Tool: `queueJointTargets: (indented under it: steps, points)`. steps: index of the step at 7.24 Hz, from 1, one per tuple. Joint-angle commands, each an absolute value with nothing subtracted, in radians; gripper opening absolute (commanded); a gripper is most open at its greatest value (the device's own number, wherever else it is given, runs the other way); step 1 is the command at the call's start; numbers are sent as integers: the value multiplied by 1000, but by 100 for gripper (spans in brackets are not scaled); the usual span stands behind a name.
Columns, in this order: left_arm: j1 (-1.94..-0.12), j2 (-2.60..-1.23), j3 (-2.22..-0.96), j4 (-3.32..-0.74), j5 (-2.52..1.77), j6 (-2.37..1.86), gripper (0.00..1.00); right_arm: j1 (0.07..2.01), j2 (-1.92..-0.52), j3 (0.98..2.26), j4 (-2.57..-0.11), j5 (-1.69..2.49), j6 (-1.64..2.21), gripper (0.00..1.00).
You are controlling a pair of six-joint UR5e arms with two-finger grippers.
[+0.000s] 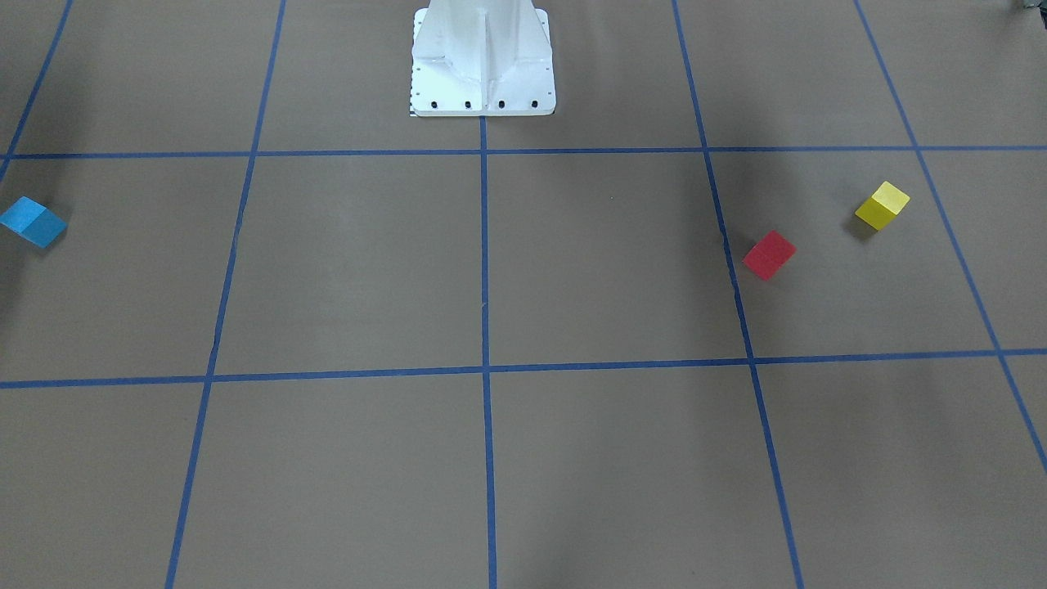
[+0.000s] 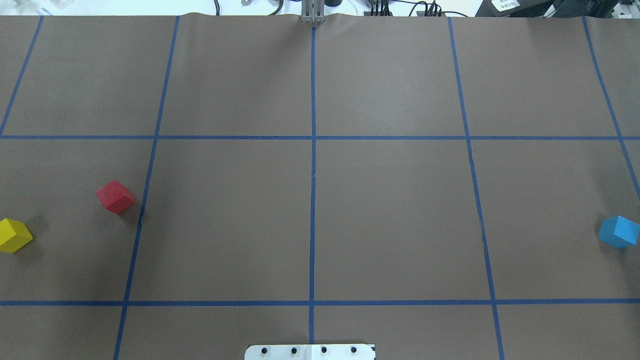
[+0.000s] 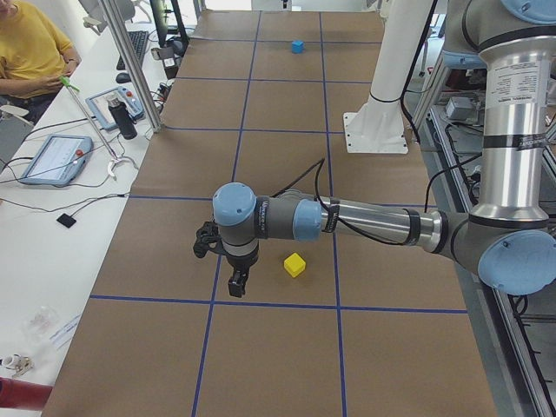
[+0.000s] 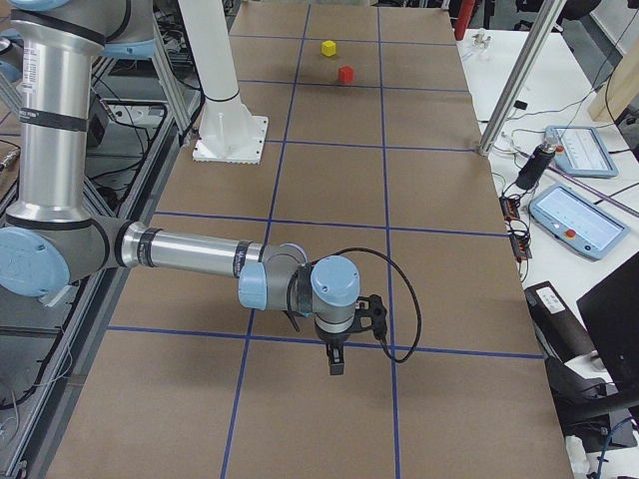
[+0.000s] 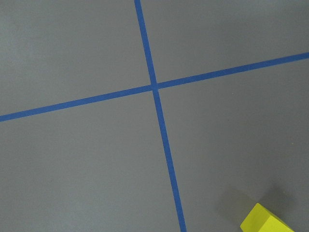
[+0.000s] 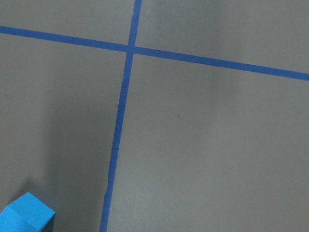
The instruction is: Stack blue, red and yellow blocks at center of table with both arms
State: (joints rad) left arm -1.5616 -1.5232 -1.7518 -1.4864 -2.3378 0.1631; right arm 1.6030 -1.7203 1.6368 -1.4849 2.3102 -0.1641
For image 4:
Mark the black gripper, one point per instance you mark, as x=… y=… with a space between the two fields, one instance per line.
x=333 y=340

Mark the red cube block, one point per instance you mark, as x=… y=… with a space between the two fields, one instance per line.
x=345 y=74

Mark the yellow cube block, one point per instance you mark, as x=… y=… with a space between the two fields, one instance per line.
x=328 y=48

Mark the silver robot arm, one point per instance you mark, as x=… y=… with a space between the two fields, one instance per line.
x=51 y=240

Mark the orange black electronics board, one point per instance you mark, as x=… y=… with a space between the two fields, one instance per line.
x=517 y=229

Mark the near teach pendant tablet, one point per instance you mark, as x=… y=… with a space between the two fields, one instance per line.
x=578 y=223

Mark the teach pendant tablet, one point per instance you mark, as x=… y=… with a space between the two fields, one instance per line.
x=581 y=152
x=578 y=223

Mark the black water bottle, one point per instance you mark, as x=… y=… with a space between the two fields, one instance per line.
x=535 y=166

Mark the black monitor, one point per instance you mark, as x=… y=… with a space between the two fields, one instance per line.
x=610 y=313

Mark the far teach pendant tablet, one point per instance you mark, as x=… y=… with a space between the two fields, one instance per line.
x=581 y=152

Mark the red cylinder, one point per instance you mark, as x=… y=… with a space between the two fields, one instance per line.
x=463 y=18

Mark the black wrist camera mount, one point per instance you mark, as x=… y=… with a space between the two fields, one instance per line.
x=370 y=315

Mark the white pedestal column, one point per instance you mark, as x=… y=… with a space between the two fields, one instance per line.
x=228 y=132

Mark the aluminium frame post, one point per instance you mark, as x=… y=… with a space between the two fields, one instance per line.
x=536 y=38

